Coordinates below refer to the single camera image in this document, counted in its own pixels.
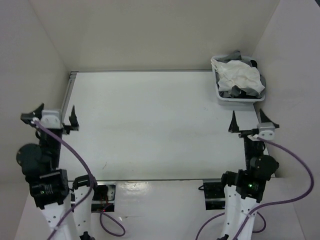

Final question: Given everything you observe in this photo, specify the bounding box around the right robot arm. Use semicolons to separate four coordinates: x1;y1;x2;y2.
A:
219;110;280;240

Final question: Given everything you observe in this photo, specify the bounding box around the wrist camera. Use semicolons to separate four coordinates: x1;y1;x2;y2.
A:
40;109;63;129
257;122;276;141

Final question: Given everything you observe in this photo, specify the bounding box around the white pleated skirt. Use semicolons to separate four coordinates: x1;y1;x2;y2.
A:
211;58;265;94

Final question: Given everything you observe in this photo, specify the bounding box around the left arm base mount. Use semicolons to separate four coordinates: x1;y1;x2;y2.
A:
91;183;116;213

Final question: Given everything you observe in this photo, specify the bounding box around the grey skirt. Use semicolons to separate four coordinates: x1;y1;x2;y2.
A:
218;50;267;98

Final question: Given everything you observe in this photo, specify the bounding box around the purple cable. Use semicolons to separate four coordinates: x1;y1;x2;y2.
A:
31;119;126;240
195;134;315;240

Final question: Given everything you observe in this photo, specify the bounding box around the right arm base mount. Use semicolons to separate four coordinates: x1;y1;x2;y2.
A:
198;179;226;211

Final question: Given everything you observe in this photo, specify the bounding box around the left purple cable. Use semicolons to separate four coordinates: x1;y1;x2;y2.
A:
31;119;126;240

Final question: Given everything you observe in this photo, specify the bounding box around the white laundry basket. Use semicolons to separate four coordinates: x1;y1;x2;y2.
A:
211;54;266;105

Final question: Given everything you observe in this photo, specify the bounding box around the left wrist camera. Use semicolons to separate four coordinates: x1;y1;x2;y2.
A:
40;109;63;129

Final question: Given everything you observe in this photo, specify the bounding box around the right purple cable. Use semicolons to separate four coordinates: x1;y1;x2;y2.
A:
195;134;315;240

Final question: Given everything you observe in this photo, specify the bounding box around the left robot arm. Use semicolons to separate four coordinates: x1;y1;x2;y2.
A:
16;104;100;240

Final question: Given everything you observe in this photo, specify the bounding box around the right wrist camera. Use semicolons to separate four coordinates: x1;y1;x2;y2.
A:
257;122;276;141

